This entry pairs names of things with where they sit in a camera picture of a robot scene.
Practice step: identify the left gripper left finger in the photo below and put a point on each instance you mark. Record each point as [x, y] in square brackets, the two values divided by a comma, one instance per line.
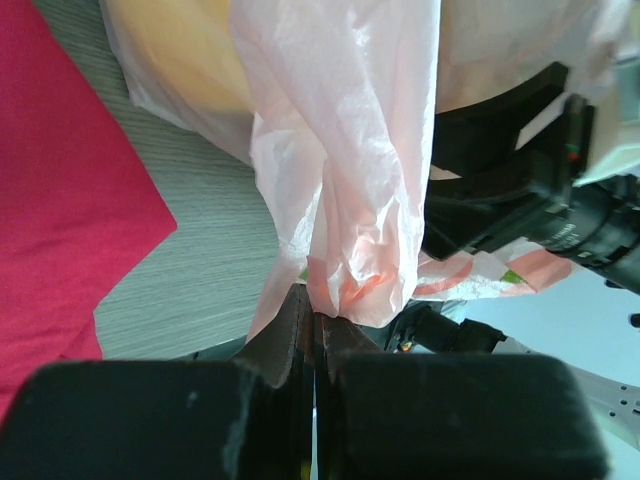
[248, 417]

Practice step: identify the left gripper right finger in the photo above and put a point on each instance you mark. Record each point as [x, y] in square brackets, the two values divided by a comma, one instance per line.
[449, 415]

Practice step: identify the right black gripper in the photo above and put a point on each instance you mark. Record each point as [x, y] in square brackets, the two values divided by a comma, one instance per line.
[502, 191]

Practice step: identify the pink plastic bag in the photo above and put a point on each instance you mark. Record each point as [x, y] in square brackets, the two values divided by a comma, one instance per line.
[332, 103]

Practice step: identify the red cloth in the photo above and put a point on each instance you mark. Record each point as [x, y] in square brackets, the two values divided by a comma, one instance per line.
[78, 208]

